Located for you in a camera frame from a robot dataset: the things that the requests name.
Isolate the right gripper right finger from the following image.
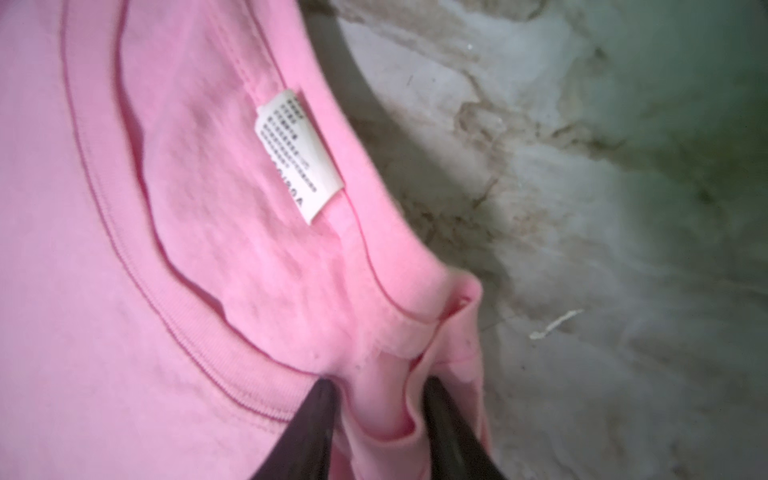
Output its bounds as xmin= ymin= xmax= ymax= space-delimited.
xmin=423 ymin=376 xmax=506 ymax=480

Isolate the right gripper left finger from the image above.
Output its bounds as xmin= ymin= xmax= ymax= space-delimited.
xmin=251 ymin=378 xmax=339 ymax=480

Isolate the pink t-shirt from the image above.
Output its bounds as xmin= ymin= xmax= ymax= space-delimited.
xmin=1 ymin=1 xmax=489 ymax=479

